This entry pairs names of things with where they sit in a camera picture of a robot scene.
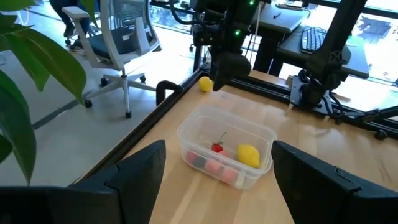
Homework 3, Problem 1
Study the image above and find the red cherry with stem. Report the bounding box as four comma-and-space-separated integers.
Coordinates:
210, 131, 228, 154

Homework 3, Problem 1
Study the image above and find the clear plastic tupperware container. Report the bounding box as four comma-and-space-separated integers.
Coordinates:
177, 104, 278, 190

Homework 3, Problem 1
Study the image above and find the dark blackberry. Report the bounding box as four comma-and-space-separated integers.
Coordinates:
193, 155, 206, 169

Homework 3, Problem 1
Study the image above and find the yellow lemon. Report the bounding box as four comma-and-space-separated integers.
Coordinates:
236, 143, 261, 169
198, 76, 214, 93

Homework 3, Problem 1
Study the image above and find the black keyboard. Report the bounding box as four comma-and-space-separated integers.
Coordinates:
300, 25, 352, 65

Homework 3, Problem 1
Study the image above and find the green potted plant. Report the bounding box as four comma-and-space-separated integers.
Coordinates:
0, 0, 97, 186

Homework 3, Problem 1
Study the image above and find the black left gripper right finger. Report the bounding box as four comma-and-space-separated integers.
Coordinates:
272, 140, 363, 224

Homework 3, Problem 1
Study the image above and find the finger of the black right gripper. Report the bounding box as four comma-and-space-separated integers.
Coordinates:
231, 53, 252, 78
212, 53, 233, 92

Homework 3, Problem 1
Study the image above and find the white mesh office chair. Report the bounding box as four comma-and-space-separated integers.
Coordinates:
61, 0, 162, 119

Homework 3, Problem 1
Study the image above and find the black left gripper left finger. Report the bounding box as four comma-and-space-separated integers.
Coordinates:
105, 139, 167, 224

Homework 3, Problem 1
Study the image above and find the person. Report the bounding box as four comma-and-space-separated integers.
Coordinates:
49, 0, 94, 52

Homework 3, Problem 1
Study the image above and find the black frame clamp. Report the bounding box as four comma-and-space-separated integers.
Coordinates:
155, 80, 184, 106

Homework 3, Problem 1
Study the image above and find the black office desk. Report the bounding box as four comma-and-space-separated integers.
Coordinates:
276, 24, 371, 78
250, 2, 307, 77

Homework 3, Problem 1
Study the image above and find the pink raspberry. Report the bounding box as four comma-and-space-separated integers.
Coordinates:
204, 158, 222, 175
221, 167, 239, 185
185, 150, 198, 164

